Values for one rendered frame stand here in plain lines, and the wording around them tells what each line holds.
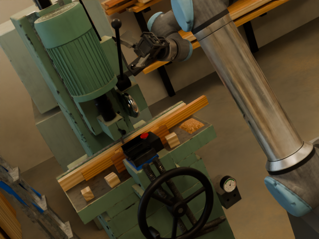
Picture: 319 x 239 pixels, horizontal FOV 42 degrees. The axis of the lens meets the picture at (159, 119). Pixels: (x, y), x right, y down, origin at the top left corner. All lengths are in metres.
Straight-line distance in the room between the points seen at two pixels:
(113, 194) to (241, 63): 0.68
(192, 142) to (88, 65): 0.49
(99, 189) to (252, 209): 1.22
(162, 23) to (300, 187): 0.86
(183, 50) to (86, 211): 0.71
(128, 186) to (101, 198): 0.11
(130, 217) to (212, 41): 0.76
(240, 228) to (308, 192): 1.26
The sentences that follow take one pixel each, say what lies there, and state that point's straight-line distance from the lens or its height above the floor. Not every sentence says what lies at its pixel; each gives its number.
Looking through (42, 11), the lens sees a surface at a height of 1.52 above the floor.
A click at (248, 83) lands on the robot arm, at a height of 1.19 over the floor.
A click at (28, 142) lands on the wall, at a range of 4.13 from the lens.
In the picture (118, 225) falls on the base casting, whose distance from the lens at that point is 1.59.
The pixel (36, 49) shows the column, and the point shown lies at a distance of 1.67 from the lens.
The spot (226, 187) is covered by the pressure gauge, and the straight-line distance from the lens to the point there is 1.68.
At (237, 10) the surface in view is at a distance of 3.88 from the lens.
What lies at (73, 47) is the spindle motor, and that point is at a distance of 1.42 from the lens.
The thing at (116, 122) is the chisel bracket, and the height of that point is 1.07.
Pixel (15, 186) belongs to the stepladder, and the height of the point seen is 0.73.
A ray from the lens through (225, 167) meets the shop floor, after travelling 2.93.
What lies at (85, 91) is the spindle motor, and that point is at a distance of 1.47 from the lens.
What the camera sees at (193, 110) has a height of 0.91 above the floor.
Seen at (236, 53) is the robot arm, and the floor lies 1.27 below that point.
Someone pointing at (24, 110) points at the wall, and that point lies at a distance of 4.02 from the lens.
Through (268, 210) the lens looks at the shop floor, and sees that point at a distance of 2.51.
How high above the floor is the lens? 1.69
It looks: 26 degrees down
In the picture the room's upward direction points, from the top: 24 degrees counter-clockwise
